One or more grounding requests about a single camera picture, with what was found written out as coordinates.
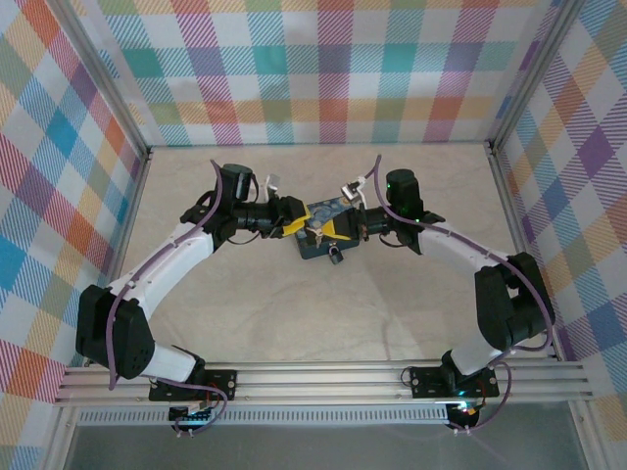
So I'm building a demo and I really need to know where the aluminium side rail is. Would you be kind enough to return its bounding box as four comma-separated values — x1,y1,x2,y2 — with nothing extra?
83,146,154,367
486,140,564,362

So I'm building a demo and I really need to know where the grey slotted cable duct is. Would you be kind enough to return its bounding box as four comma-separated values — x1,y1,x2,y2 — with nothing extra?
75,402,450,427

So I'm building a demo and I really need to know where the small circuit board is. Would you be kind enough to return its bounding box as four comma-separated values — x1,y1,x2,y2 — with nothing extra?
447,400,484,428
169,404,217,425

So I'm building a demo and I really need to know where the blue starry night print box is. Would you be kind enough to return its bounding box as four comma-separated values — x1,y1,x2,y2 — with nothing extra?
293,195,362,261

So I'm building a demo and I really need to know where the aluminium frame leg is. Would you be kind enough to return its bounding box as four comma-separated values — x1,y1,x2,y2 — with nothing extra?
570,403,606,470
46,405,82,470

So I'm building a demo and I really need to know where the aluminium frame post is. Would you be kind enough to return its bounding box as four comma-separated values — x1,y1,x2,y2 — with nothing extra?
487,0,587,148
48,0,154,159

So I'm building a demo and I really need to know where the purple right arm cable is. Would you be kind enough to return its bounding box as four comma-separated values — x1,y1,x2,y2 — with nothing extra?
373,155,557,435

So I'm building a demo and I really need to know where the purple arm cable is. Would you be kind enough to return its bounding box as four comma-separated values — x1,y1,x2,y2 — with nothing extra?
107,158,231,438
373,155,557,435

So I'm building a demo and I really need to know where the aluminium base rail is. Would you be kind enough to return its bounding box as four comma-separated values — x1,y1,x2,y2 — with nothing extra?
52,360,597,408

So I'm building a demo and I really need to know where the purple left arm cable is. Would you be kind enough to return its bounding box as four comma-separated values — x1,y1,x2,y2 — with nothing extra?
107,158,231,438

